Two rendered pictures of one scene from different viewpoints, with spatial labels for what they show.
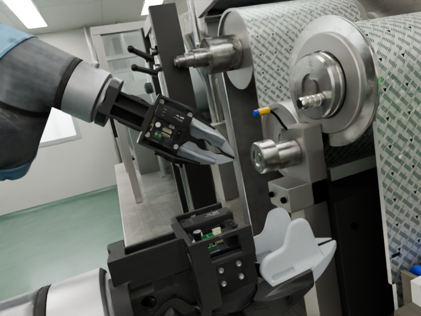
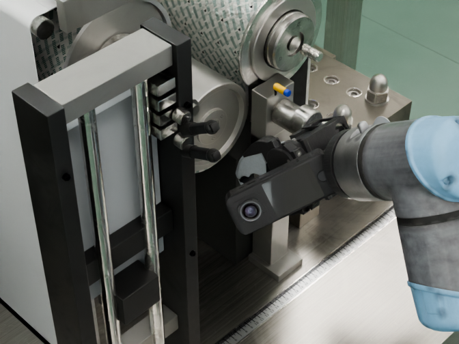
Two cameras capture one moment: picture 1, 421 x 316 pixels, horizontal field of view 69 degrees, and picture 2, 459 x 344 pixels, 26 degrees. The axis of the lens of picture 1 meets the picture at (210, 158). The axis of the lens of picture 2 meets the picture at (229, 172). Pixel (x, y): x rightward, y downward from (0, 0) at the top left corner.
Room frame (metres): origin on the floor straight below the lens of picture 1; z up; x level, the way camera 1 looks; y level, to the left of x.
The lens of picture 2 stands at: (0.91, 0.72, 1.94)
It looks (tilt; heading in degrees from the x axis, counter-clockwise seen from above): 42 degrees down; 241
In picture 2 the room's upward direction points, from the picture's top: straight up
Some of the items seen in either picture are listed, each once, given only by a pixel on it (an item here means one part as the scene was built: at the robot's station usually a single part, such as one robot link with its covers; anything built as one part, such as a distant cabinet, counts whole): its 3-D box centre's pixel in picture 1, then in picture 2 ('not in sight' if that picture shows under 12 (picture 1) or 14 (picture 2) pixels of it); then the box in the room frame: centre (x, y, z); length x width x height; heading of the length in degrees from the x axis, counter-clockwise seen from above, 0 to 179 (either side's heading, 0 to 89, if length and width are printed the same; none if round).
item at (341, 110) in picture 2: not in sight; (341, 118); (0.24, -0.18, 1.05); 0.04 x 0.04 x 0.04
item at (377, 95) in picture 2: not in sight; (378, 87); (0.15, -0.22, 1.05); 0.04 x 0.04 x 0.04
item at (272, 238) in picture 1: (283, 235); not in sight; (0.29, -0.06, 1.11); 0.09 x 0.03 x 0.06; 106
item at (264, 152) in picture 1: (264, 156); (306, 122); (0.37, -0.07, 1.18); 0.04 x 0.02 x 0.04; 16
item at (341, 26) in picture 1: (326, 84); (281, 37); (0.36, -0.15, 1.25); 0.15 x 0.01 x 0.15; 16
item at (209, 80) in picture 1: (217, 118); not in sight; (1.08, -0.05, 1.18); 0.14 x 0.14 x 0.57
